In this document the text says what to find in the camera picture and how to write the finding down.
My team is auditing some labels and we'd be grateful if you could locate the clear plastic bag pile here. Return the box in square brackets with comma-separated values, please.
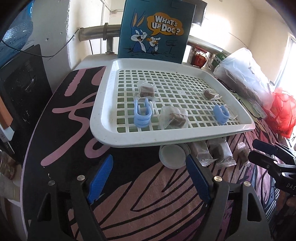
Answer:
[213, 48, 274, 116]

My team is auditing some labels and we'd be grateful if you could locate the brown snack four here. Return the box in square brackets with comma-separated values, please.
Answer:
[208, 138, 236, 169]

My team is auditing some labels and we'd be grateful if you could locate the blue water jug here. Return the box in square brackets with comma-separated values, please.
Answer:
[1, 1, 35, 67]

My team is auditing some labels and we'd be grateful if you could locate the teal Bugs Bunny tote bag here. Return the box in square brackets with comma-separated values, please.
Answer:
[118, 0, 196, 63]

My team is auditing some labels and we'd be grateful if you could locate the brown snack five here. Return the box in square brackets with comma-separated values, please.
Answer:
[188, 141, 216, 167]

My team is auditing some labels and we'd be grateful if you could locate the green box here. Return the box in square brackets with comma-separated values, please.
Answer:
[211, 51, 230, 71]

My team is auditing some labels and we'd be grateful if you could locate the brown snack two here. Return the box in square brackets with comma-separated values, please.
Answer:
[159, 106, 189, 130]

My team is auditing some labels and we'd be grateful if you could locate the white perforated plastic tray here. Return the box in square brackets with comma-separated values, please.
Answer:
[90, 59, 255, 148]

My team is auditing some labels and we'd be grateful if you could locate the blue clip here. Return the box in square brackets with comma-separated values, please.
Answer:
[213, 105, 230, 125]
[133, 98, 154, 128]

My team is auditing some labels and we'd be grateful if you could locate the black power cable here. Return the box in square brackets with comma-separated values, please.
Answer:
[0, 27, 80, 58]

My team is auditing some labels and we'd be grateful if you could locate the red jar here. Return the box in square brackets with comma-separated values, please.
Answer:
[189, 46, 207, 68]

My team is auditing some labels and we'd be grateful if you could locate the metal pipe rail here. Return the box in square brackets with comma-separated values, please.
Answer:
[78, 23, 223, 54]

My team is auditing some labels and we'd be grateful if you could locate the brown snack one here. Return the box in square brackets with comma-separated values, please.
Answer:
[135, 81, 159, 101]

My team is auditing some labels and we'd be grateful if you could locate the black water dispenser cabinet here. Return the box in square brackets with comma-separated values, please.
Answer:
[1, 45, 52, 152]

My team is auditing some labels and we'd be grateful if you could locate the clear round lid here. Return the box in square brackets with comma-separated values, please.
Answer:
[159, 144, 191, 170]

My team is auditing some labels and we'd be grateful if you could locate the brown snack six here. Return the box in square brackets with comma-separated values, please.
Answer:
[237, 142, 250, 166]

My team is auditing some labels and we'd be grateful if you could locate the red plastic bag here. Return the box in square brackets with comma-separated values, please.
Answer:
[266, 88, 295, 138]

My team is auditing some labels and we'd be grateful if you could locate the brown snack three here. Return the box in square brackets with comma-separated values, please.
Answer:
[203, 88, 222, 100]

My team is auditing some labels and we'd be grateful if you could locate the glass jar on floor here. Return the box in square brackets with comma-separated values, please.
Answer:
[0, 150, 16, 180]

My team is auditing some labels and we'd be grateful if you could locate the cartoon print blanket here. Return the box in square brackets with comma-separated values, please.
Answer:
[20, 66, 295, 241]

